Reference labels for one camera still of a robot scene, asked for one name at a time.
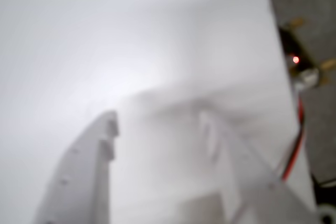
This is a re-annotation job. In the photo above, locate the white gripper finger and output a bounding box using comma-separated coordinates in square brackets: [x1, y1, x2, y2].
[33, 111, 119, 224]
[199, 111, 318, 224]

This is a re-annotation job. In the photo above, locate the motor controller circuit board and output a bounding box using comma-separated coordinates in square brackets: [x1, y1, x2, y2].
[277, 18, 336, 90]

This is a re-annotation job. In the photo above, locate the red black power cable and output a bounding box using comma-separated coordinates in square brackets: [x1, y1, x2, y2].
[280, 89, 307, 182]

